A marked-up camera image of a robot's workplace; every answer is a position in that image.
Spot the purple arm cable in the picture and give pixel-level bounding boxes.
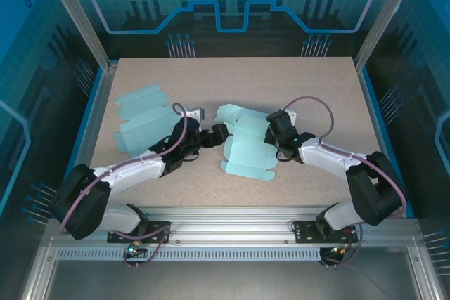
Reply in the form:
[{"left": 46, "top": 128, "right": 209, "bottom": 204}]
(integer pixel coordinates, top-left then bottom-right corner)
[
  {"left": 59, "top": 103, "right": 188, "bottom": 269},
  {"left": 280, "top": 96, "right": 409, "bottom": 269}
]

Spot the slotted grey cable duct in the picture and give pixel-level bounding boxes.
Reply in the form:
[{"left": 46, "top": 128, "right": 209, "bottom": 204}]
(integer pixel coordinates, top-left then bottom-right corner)
[{"left": 56, "top": 249, "right": 323, "bottom": 261}]

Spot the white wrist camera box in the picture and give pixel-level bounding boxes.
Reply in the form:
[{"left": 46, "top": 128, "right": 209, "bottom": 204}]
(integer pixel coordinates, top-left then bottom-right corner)
[
  {"left": 283, "top": 108, "right": 298, "bottom": 126},
  {"left": 186, "top": 105, "right": 205, "bottom": 120}
]

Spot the aluminium side rail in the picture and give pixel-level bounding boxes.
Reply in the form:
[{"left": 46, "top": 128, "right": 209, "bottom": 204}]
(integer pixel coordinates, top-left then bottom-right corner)
[{"left": 66, "top": 63, "right": 119, "bottom": 188}]

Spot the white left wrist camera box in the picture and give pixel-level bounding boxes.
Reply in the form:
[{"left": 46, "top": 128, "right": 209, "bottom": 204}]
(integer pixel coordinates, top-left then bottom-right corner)
[{"left": 186, "top": 105, "right": 205, "bottom": 120}]

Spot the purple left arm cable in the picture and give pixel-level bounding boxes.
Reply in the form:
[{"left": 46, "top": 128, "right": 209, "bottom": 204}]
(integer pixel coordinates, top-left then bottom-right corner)
[{"left": 59, "top": 103, "right": 188, "bottom": 269}]

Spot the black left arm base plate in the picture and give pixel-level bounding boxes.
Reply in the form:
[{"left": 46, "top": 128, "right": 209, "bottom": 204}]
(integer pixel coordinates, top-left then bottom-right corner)
[{"left": 107, "top": 221, "right": 172, "bottom": 244}]

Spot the aluminium frame post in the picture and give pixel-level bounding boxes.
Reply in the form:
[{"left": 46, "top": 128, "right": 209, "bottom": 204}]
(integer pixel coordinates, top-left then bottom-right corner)
[
  {"left": 353, "top": 0, "right": 425, "bottom": 71},
  {"left": 37, "top": 0, "right": 119, "bottom": 72}
]

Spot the flat light blue paper blank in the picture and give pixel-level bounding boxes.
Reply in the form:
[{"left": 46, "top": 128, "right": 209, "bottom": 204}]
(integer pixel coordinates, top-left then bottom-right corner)
[{"left": 112, "top": 84, "right": 186, "bottom": 157}]

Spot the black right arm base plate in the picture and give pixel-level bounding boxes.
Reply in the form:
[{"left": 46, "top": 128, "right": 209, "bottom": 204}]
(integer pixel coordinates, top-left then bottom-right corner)
[{"left": 293, "top": 220, "right": 359, "bottom": 244}]

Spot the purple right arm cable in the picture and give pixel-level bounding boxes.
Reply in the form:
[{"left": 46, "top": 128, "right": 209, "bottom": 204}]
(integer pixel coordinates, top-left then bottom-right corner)
[{"left": 280, "top": 96, "right": 409, "bottom": 269}]

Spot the light blue paper box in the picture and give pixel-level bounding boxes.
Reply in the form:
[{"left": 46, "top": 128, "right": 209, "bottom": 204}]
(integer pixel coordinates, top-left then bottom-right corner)
[{"left": 213, "top": 103, "right": 281, "bottom": 182}]

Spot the aluminium cross rail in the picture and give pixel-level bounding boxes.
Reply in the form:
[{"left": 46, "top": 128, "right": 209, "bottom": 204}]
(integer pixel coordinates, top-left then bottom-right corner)
[{"left": 45, "top": 207, "right": 423, "bottom": 248}]

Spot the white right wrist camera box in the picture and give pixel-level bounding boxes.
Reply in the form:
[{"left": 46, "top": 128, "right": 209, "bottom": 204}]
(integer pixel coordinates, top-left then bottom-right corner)
[{"left": 283, "top": 108, "right": 298, "bottom": 126}]

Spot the connector with green light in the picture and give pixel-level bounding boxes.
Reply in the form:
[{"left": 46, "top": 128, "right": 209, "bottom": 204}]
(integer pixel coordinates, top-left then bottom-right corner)
[
  {"left": 329, "top": 245, "right": 353, "bottom": 257},
  {"left": 127, "top": 240, "right": 148, "bottom": 256}
]

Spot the blue table side strip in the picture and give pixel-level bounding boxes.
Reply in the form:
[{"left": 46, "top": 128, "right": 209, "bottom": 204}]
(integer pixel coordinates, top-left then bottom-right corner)
[{"left": 58, "top": 66, "right": 106, "bottom": 192}]

